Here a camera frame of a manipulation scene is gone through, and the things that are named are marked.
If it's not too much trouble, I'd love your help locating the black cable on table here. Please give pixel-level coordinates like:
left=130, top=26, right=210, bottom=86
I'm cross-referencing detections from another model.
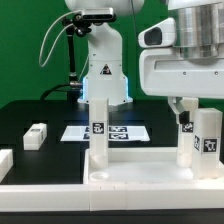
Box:
left=40, top=83, right=73, bottom=101

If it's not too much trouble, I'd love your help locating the mounted depth camera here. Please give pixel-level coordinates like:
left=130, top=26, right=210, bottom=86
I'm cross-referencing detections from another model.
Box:
left=81, top=8, right=116, bottom=22

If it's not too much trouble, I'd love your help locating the white desk tabletop panel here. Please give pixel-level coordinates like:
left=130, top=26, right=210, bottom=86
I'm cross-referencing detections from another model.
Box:
left=82, top=146, right=224, bottom=185

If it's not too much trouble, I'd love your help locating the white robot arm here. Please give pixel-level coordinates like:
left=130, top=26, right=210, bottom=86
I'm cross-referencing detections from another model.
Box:
left=65, top=0, right=224, bottom=124

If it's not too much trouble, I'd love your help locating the white camera cable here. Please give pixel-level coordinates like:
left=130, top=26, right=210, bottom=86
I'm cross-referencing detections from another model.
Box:
left=38, top=10, right=83, bottom=68

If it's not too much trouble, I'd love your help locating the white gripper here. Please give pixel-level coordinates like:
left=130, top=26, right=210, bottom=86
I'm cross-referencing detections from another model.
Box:
left=138, top=18, right=224, bottom=125

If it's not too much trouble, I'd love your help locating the fiducial marker sheet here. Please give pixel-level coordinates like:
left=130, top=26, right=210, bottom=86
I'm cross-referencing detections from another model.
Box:
left=61, top=126, right=150, bottom=142

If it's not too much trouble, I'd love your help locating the white L-shaped obstacle fence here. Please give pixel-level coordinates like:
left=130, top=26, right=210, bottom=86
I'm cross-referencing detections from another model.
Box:
left=0, top=148, right=224, bottom=212

